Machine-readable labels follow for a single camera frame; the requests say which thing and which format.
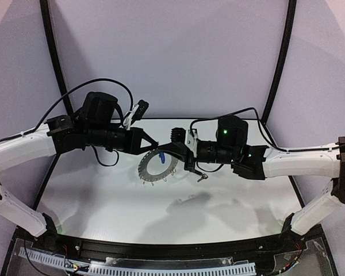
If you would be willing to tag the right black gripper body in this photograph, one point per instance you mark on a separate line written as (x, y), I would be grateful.
(186, 152)

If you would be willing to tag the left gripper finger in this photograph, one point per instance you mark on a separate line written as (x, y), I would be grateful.
(138, 149)
(140, 135)

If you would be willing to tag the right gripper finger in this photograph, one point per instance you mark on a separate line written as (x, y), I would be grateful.
(171, 145)
(178, 153)

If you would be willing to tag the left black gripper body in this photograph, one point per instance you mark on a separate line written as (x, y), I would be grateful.
(133, 140)

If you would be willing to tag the key with blue tag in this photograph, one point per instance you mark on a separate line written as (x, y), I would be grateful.
(162, 157)

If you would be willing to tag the metal ring plate with keyrings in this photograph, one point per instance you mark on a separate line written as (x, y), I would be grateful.
(150, 169)

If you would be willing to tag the key with black tag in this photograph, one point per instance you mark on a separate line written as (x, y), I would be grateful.
(201, 176)

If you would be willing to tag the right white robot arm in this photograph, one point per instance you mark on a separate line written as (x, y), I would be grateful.
(259, 162)

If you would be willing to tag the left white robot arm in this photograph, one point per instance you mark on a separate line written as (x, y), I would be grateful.
(98, 123)

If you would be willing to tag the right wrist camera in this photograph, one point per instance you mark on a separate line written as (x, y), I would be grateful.
(178, 135)

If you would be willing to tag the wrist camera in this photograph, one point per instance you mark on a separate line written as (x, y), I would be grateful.
(139, 110)
(178, 135)

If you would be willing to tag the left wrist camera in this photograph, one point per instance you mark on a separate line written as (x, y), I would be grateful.
(139, 110)

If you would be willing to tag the white slotted cable duct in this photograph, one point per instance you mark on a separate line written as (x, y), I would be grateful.
(118, 266)

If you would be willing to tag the black front frame rail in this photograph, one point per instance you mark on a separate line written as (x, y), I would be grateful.
(98, 250)

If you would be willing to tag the left black frame post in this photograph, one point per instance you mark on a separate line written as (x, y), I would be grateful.
(53, 52)

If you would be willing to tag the black frame post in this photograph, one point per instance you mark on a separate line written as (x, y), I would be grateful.
(283, 51)
(53, 52)

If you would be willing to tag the right black frame post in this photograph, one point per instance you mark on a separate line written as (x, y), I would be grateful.
(283, 51)

